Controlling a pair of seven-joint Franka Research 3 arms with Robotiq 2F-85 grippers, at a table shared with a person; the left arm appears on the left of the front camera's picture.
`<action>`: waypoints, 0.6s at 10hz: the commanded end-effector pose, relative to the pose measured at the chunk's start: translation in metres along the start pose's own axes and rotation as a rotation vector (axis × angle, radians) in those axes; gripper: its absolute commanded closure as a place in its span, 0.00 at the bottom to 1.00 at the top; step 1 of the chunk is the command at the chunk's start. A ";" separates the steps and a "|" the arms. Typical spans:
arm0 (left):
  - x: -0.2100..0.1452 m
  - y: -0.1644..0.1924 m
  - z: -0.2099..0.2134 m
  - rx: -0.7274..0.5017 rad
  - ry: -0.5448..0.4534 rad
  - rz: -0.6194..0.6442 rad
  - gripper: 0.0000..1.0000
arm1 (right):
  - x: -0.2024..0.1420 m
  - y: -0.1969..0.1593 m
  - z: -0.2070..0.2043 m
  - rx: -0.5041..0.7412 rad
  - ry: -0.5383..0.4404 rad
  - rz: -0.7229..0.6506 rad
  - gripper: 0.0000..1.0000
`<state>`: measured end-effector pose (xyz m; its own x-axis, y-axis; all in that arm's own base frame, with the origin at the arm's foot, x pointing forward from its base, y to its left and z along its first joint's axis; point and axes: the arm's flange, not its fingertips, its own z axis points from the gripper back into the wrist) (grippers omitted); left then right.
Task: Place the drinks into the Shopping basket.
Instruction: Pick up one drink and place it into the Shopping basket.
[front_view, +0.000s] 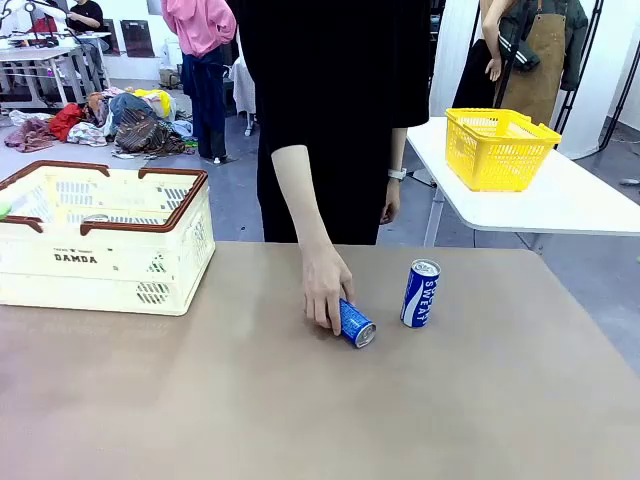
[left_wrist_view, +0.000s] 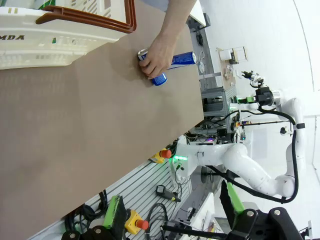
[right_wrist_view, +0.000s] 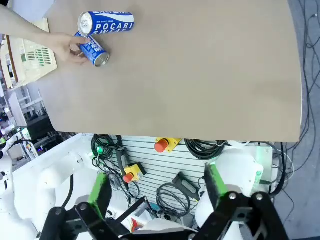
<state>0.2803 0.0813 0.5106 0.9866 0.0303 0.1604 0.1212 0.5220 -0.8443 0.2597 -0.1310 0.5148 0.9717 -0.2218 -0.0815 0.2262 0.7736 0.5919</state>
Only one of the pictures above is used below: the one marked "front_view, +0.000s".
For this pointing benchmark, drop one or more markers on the blue drink can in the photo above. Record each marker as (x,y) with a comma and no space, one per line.
(357,325)

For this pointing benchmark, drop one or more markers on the blue Pocari Sweat can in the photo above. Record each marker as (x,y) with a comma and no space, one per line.
(420,300)

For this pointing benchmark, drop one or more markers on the person's right forearm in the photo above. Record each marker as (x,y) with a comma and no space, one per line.
(300,200)

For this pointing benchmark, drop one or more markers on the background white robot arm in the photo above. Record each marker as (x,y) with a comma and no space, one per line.
(17,7)

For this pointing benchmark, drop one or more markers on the person's left forearm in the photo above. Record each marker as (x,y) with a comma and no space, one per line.
(398,150)

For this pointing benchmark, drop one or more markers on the yellow plastic basket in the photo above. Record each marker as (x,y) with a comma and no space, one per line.
(465,150)

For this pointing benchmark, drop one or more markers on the person's right hand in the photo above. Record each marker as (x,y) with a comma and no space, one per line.
(325,285)

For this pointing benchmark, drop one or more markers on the person's left hand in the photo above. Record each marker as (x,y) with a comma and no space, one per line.
(391,200)

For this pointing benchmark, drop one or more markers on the silver topped can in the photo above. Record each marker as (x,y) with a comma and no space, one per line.
(97,218)

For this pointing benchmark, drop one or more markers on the pile of colourful clothes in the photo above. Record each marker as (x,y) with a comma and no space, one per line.
(135,130)

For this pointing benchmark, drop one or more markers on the white metal work table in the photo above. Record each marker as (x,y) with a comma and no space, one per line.
(30,55)

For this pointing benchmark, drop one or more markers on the seated person in black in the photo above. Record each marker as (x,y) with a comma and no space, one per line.
(87,15)

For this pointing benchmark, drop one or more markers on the dark framed panel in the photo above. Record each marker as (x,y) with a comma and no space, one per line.
(137,39)

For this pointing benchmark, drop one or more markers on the white hanging cloth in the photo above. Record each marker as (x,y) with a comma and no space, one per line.
(245,90)

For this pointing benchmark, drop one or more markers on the person in pink top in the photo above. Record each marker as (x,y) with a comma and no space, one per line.
(200,25)

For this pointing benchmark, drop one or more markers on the person's black clothed torso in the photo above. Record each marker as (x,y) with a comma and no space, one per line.
(340,100)

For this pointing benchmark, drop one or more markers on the white wristwatch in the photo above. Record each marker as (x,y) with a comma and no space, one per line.
(397,174)

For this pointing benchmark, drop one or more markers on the white side table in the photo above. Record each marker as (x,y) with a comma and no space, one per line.
(550,200)

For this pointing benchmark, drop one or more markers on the mannequin with brown apron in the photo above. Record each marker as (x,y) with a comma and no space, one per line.
(540,60)

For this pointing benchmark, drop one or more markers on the black stand pole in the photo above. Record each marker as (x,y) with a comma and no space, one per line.
(625,75)
(575,75)

